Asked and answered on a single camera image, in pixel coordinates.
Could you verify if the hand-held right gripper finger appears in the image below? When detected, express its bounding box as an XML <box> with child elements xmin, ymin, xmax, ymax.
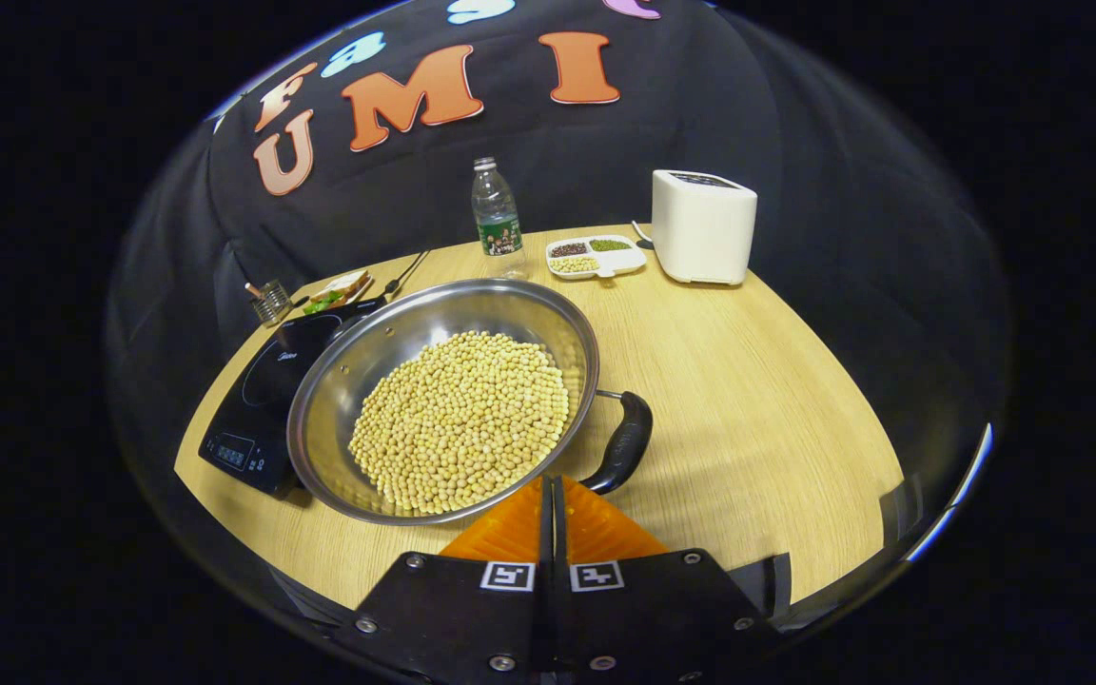
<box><xmin>553</xmin><ymin>476</ymin><xmax>782</xmax><ymax>678</ymax></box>
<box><xmin>334</xmin><ymin>476</ymin><xmax>555</xmax><ymax>678</ymax></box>

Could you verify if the white divided bean tray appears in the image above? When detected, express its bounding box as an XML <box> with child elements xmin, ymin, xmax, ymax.
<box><xmin>545</xmin><ymin>234</ymin><xmax>648</xmax><ymax>280</ymax></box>

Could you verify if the black induction cooktop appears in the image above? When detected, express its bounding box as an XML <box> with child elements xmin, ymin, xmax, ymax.
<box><xmin>198</xmin><ymin>297</ymin><xmax>387</xmax><ymax>499</ymax></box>

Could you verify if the clear plastic water bottle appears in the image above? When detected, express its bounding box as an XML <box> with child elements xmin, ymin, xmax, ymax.
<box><xmin>471</xmin><ymin>157</ymin><xmax>530</xmax><ymax>281</ymax></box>

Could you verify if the white toaster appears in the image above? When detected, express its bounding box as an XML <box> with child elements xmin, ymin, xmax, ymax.
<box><xmin>651</xmin><ymin>169</ymin><xmax>758</xmax><ymax>285</ymax></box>

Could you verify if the wire mesh holder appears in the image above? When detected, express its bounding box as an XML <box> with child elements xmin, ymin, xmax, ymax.
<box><xmin>245</xmin><ymin>279</ymin><xmax>294</xmax><ymax>327</ymax></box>

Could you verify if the pile of yellow soybeans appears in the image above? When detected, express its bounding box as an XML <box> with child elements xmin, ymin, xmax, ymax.
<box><xmin>348</xmin><ymin>330</ymin><xmax>571</xmax><ymax>517</ymax></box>

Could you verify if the sandwich on plate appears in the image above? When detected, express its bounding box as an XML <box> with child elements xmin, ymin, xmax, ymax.
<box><xmin>302</xmin><ymin>270</ymin><xmax>376</xmax><ymax>317</ymax></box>

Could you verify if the steel pot with black handles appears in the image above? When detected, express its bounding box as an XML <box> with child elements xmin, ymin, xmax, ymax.
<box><xmin>286</xmin><ymin>278</ymin><xmax>654</xmax><ymax>527</ymax></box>

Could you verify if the black power cable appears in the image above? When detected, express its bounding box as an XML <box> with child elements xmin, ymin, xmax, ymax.
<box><xmin>382</xmin><ymin>249</ymin><xmax>431</xmax><ymax>302</ymax></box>

